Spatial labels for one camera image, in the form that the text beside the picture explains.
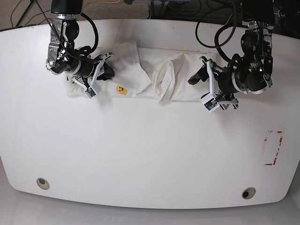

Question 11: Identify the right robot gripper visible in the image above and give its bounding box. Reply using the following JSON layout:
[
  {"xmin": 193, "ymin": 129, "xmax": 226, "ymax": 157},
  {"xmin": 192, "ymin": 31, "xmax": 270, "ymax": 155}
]
[{"xmin": 67, "ymin": 52, "xmax": 115, "ymax": 90}]

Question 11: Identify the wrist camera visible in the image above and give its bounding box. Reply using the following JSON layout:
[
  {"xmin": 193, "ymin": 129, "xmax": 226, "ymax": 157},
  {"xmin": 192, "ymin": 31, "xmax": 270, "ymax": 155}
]
[
  {"xmin": 201, "ymin": 92, "xmax": 220, "ymax": 113},
  {"xmin": 85, "ymin": 84, "xmax": 101, "ymax": 99}
]

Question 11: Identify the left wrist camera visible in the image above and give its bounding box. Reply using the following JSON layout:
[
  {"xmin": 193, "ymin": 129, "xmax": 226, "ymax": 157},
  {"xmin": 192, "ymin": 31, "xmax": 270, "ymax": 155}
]
[{"xmin": 201, "ymin": 92, "xmax": 220, "ymax": 113}]

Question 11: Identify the white printed t-shirt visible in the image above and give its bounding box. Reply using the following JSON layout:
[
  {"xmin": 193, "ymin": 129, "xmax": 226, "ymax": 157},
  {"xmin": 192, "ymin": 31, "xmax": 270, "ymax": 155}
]
[{"xmin": 66, "ymin": 40, "xmax": 218, "ymax": 104}]

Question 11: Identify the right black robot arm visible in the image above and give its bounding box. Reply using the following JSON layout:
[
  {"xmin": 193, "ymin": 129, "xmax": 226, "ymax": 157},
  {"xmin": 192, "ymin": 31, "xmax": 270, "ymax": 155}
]
[{"xmin": 46, "ymin": 0, "xmax": 115, "ymax": 94}]

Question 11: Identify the left table grommet hole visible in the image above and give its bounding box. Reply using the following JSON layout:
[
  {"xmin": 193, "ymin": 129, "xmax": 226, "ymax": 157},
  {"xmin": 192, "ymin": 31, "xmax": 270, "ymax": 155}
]
[{"xmin": 37, "ymin": 178, "xmax": 50, "ymax": 190}]

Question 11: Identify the table grommet hole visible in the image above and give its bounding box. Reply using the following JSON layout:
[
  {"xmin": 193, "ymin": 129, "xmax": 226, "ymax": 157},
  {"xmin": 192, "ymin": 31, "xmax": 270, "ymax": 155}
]
[
  {"xmin": 37, "ymin": 178, "xmax": 50, "ymax": 190},
  {"xmin": 242, "ymin": 187, "xmax": 256, "ymax": 200}
]

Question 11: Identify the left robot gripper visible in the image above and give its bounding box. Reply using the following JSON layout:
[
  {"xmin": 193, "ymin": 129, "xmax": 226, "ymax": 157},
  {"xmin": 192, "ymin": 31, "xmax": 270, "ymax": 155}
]
[{"xmin": 187, "ymin": 56, "xmax": 239, "ymax": 110}]

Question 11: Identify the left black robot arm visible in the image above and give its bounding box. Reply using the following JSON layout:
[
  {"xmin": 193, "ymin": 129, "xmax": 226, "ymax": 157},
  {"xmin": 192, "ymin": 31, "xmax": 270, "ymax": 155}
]
[{"xmin": 188, "ymin": 0, "xmax": 275, "ymax": 112}]

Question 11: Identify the right table grommet hole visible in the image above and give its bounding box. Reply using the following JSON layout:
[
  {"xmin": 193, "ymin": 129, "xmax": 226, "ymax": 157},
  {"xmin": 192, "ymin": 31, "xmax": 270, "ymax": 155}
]
[{"xmin": 242, "ymin": 187, "xmax": 256, "ymax": 200}]

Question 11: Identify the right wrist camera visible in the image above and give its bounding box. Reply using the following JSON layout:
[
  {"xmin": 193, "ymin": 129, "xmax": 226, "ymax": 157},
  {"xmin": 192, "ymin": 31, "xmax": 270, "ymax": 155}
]
[{"xmin": 85, "ymin": 84, "xmax": 101, "ymax": 99}]

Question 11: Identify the red tape rectangle marking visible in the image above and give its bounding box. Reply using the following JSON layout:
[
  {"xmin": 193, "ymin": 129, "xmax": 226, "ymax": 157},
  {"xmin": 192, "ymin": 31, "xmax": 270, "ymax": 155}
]
[{"xmin": 262, "ymin": 130, "xmax": 283, "ymax": 166}]

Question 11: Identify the yellow cable on floor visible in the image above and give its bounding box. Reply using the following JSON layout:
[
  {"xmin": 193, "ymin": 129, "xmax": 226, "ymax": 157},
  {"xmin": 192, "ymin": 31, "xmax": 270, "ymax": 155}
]
[{"xmin": 83, "ymin": 0, "xmax": 122, "ymax": 7}]

